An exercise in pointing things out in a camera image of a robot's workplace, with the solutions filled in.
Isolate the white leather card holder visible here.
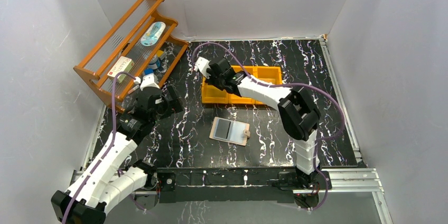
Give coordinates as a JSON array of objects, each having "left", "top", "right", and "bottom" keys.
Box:
[{"left": 209, "top": 117, "right": 250, "bottom": 146}]

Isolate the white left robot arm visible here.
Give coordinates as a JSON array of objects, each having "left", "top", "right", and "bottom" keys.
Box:
[{"left": 51, "top": 86, "right": 183, "bottom": 223}]

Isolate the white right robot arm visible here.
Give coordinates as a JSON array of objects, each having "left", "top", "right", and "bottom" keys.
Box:
[{"left": 194, "top": 57, "right": 321, "bottom": 188}]

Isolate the blue cube block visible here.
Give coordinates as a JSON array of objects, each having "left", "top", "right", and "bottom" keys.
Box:
[{"left": 143, "top": 68, "right": 154, "bottom": 76}]

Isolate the blue white tape roll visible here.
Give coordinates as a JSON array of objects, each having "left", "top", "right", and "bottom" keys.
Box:
[{"left": 148, "top": 54, "right": 161, "bottom": 70}]

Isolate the white red-print box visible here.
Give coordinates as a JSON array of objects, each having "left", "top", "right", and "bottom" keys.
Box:
[{"left": 107, "top": 56, "right": 135, "bottom": 80}]

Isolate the yellow small block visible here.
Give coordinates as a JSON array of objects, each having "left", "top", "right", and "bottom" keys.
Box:
[{"left": 156, "top": 50, "right": 167, "bottom": 60}]

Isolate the yellow three-compartment plastic tray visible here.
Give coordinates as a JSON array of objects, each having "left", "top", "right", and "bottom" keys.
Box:
[{"left": 201, "top": 66, "right": 283, "bottom": 105}]

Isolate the orange wooden shelf rack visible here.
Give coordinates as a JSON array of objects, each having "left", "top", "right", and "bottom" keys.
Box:
[{"left": 73, "top": 0, "right": 189, "bottom": 112}]

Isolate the light blue oval case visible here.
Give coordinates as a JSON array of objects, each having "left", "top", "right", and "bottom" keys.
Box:
[{"left": 140, "top": 21, "right": 166, "bottom": 46}]

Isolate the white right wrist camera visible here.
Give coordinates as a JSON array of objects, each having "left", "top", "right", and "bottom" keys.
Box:
[{"left": 193, "top": 57, "right": 211, "bottom": 79}]

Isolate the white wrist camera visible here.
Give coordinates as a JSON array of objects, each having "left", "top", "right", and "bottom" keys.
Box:
[
  {"left": 139, "top": 73, "right": 160, "bottom": 91},
  {"left": 193, "top": 57, "right": 211, "bottom": 79}
]

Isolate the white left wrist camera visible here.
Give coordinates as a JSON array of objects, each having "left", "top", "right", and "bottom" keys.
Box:
[{"left": 139, "top": 73, "right": 160, "bottom": 91}]

